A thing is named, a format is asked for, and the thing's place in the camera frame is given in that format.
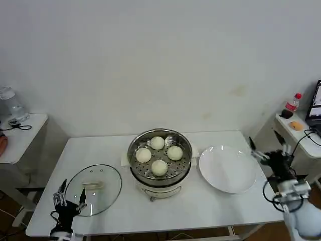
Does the black laptop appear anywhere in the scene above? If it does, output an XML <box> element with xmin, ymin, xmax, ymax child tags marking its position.
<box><xmin>305</xmin><ymin>79</ymin><xmax>321</xmax><ymax>138</ymax></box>

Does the white side table with legs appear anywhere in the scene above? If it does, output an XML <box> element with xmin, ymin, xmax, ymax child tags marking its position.
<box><xmin>273</xmin><ymin>112</ymin><xmax>321</xmax><ymax>186</ymax></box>

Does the clear glass jar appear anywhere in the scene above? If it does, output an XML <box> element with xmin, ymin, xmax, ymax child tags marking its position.
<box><xmin>0</xmin><ymin>86</ymin><xmax>30</xmax><ymax>122</ymax></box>

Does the glass lid with dark rim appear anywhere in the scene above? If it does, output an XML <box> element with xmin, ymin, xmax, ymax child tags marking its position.
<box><xmin>64</xmin><ymin>164</ymin><xmax>123</xmax><ymax>217</ymax></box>

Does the white steamer base pot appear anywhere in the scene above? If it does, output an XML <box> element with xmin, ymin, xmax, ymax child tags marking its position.
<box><xmin>121</xmin><ymin>150</ymin><xmax>201</xmax><ymax>202</ymax></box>

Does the clear bottle with red cap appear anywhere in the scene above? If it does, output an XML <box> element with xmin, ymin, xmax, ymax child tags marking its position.
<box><xmin>285</xmin><ymin>92</ymin><xmax>303</xmax><ymax>112</ymax></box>

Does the steel perforated steamer basket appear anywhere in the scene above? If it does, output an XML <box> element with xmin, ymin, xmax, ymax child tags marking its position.
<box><xmin>127</xmin><ymin>128</ymin><xmax>193</xmax><ymax>188</ymax></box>

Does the black coiled cable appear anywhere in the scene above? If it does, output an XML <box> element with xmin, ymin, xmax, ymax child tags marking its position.
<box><xmin>0</xmin><ymin>120</ymin><xmax>33</xmax><ymax>132</ymax></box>

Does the black power cable with adapter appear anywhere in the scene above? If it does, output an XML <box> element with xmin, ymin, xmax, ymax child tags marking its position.
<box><xmin>290</xmin><ymin>129</ymin><xmax>321</xmax><ymax>176</ymax></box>

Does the white steamed bun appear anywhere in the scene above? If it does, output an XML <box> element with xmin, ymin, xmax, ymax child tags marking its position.
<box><xmin>151</xmin><ymin>160</ymin><xmax>169</xmax><ymax>177</ymax></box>
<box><xmin>135</xmin><ymin>147</ymin><xmax>152</xmax><ymax>163</ymax></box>
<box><xmin>150</xmin><ymin>136</ymin><xmax>166</xmax><ymax>151</ymax></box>
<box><xmin>167</xmin><ymin>146</ymin><xmax>184</xmax><ymax>161</ymax></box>

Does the white small table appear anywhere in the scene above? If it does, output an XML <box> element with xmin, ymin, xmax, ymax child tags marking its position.
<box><xmin>26</xmin><ymin>130</ymin><xmax>288</xmax><ymax>238</ymax></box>

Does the white round plate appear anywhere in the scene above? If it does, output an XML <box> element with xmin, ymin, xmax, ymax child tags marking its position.
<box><xmin>199</xmin><ymin>145</ymin><xmax>258</xmax><ymax>194</ymax></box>

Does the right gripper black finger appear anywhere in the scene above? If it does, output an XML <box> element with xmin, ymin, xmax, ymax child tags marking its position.
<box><xmin>274</xmin><ymin>130</ymin><xmax>293</xmax><ymax>157</ymax></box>
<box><xmin>248</xmin><ymin>137</ymin><xmax>269</xmax><ymax>165</ymax></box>

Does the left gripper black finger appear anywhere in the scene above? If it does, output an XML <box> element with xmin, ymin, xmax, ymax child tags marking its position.
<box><xmin>53</xmin><ymin>178</ymin><xmax>68</xmax><ymax>208</ymax></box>
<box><xmin>76</xmin><ymin>188</ymin><xmax>87</xmax><ymax>211</ymax></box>

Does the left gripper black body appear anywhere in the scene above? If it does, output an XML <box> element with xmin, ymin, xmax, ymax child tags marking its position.
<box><xmin>51</xmin><ymin>200</ymin><xmax>78</xmax><ymax>234</ymax></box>

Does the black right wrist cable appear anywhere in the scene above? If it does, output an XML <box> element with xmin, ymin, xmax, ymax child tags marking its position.
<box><xmin>262</xmin><ymin>175</ymin><xmax>305</xmax><ymax>214</ymax></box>

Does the orange-red object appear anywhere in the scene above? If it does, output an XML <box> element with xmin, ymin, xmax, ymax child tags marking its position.
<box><xmin>0</xmin><ymin>134</ymin><xmax>9</xmax><ymax>157</ymax></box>

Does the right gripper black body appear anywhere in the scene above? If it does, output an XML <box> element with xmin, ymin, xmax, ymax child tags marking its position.
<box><xmin>265</xmin><ymin>150</ymin><xmax>294</xmax><ymax>183</ymax></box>

